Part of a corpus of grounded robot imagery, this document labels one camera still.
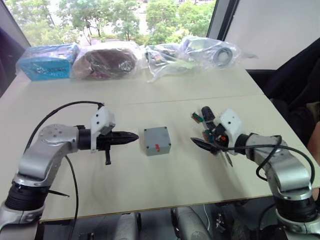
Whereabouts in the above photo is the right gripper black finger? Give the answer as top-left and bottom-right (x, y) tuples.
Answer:
(191, 137), (219, 155)
(191, 137), (219, 151)

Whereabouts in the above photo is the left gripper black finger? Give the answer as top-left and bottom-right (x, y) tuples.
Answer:
(113, 137), (140, 147)
(113, 131), (140, 140)

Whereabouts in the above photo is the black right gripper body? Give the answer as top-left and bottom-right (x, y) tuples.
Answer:
(211, 123), (234, 168)

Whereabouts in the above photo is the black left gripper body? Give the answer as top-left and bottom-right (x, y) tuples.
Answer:
(95, 131), (115, 166)

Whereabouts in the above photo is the grey box lid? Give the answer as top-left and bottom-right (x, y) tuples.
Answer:
(143, 126), (172, 152)

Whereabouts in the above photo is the black green electric screwdriver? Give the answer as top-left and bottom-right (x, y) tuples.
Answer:
(191, 105), (227, 146)

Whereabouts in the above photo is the blue box in clear bag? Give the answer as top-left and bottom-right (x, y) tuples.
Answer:
(16, 42), (80, 82)

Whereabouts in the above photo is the maroon item in clear bag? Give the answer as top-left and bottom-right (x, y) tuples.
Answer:
(71, 41), (141, 81)

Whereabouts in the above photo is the grey rounded shape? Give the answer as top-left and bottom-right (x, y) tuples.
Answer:
(171, 206), (212, 240)
(116, 212), (142, 240)

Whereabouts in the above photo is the clear bag of small parts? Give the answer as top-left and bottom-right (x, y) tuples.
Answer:
(144, 43), (198, 83)

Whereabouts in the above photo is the clear bag with grey device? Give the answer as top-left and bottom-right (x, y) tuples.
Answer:
(179, 36), (258, 69)

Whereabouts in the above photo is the black office chair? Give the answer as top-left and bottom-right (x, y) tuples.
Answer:
(246, 37), (320, 153)

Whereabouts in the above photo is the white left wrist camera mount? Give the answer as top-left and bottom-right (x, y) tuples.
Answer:
(90, 106), (116, 153)

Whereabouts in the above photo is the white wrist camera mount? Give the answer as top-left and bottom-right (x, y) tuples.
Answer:
(214, 108), (245, 149)
(90, 106), (116, 153)

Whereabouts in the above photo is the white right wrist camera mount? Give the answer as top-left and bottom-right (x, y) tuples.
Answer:
(214, 108), (245, 149)

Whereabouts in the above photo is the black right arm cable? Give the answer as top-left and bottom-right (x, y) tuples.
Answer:
(216, 134), (316, 191)

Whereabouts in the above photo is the black cable tie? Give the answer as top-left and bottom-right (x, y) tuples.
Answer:
(48, 189), (70, 198)

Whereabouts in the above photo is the dark window frame post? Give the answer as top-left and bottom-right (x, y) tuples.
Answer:
(206, 0), (227, 41)

